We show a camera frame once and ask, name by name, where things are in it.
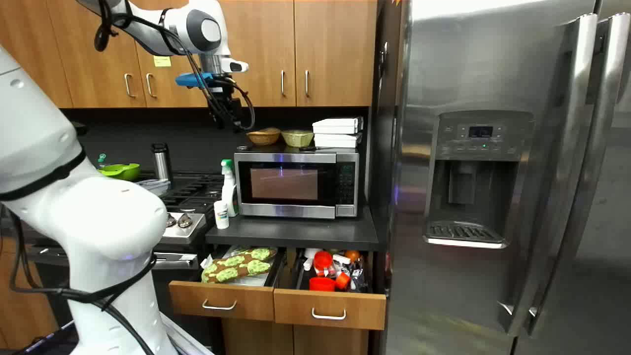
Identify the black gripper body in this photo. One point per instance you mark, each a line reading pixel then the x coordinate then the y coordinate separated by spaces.
pixel 224 105

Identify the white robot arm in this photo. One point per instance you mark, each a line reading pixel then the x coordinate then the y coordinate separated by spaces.
pixel 108 227

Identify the stainless steel microwave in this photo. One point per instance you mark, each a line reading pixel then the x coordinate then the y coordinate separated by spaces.
pixel 299 183

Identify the dark kitchen countertop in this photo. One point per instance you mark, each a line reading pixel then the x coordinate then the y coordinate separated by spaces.
pixel 299 233

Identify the brown wicker bowl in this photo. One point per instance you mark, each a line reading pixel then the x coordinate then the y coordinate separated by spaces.
pixel 267 136

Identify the yellow sticky note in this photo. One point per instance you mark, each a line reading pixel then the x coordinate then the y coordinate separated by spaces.
pixel 163 61

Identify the green wicker bowl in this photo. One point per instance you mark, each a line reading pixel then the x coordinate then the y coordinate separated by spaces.
pixel 299 138

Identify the silver thermos bottle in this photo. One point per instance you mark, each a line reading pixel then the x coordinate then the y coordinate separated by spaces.
pixel 163 160

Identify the small white bottle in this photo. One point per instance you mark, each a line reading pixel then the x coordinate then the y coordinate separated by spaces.
pixel 222 215

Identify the white green spray bottle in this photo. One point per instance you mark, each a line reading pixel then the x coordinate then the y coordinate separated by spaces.
pixel 230 185

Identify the green bowl on stove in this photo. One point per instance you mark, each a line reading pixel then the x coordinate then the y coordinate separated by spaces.
pixel 118 170

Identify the green patterned oven mitt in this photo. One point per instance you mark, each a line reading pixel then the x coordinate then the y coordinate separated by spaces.
pixel 238 262

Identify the left open wooden drawer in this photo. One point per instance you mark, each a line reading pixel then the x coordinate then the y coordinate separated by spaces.
pixel 246 298

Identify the open wooden drawer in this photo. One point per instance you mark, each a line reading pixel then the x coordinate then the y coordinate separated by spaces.
pixel 346 298
pixel 246 298

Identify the red cup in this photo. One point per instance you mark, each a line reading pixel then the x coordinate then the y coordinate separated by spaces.
pixel 325 262

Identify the right open wooden drawer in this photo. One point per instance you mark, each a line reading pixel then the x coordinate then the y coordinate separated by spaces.
pixel 346 298

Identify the stainless steel refrigerator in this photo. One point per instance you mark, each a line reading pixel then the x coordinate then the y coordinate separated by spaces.
pixel 502 176

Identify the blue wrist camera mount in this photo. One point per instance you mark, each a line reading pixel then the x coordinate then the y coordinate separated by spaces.
pixel 195 79

